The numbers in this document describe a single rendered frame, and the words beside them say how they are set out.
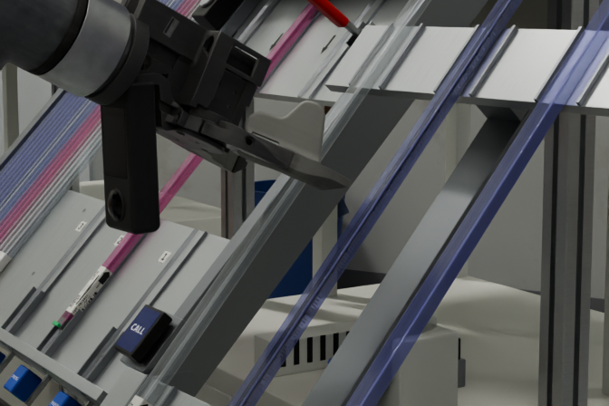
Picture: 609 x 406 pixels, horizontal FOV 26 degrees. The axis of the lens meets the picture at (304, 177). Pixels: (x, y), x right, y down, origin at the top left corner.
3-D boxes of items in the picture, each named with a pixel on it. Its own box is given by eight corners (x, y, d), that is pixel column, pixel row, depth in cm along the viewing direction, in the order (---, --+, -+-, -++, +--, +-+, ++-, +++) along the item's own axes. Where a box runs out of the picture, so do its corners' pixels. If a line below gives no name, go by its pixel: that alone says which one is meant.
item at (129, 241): (66, 333, 139) (56, 325, 138) (61, 331, 140) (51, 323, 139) (342, -17, 152) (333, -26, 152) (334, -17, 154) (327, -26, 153)
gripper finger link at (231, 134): (295, 149, 98) (186, 104, 98) (287, 168, 98) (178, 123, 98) (293, 158, 103) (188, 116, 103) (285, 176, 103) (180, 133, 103)
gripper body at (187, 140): (280, 64, 102) (158, -8, 95) (238, 167, 101) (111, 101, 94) (227, 61, 108) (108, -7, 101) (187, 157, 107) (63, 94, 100)
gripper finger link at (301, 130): (375, 122, 100) (262, 77, 100) (346, 194, 99) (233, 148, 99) (371, 129, 103) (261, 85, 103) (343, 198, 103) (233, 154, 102)
